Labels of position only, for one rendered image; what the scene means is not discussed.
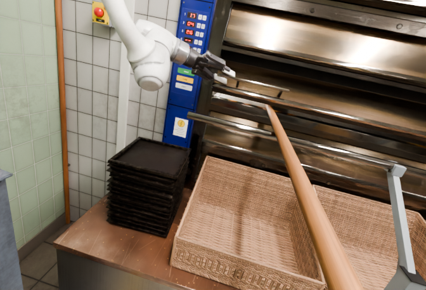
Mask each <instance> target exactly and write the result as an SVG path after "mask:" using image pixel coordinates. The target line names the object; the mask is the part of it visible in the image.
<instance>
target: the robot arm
mask: <svg viewBox="0 0 426 290"><path fill-rule="evenodd" d="M101 1H102V3H103V5H104V7H105V9H106V12H107V14H108V16H109V18H110V21H111V23H112V25H113V27H114V28H115V30H116V32H117V33H118V35H119V37H120V39H121V40H122V42H123V43H124V45H125V47H126V49H127V59H128V61H129V63H130V65H131V68H132V71H133V73H134V78H135V81H136V83H137V84H138V86H139V87H140V88H142V89H144V90H146V91H156V90H158V89H160V88H162V87H163V86H164V85H165V83H166V82H167V79H168V76H169V71H170V65H171V61H172V62H174V63H176V64H178V65H182V64H183V65H184V66H187V67H189V68H192V69H191V73H192V74H195V75H197V76H199V77H201V78H203V79H205V80H207V81H210V80H215V81H217V82H221V83H223V84H227V79H225V78H223V77H218V76H217V74H215V73H212V72H211V71H209V70H208V69H207V68H206V67H208V66H209V67H214V68H217V69H221V70H222V72H224V73H226V74H228V75H230V76H232V77H235V72H234V71H232V70H230V68H229V67H227V66H226V61H225V60H223V59H221V58H219V57H217V56H215V55H213V54H212V53H211V52H210V51H208V50H207V51H206V53H204V54H200V53H199V52H198V51H197V50H195V49H193V48H190V46H189V44H187V43H185V42H184V41H182V40H180V39H178V38H176V37H175V36H173V35H172V34H171V33H170V32H169V31H168V30H166V29H164V28H163V27H161V26H159V25H157V24H155V23H153V22H149V21H147V20H142V19H139V20H137V21H136V22H135V23H134V22H133V21H132V19H131V16H130V14H129V12H128V10H127V7H126V4H125V2H124V0H101ZM205 66H206V67H205Z"/></svg>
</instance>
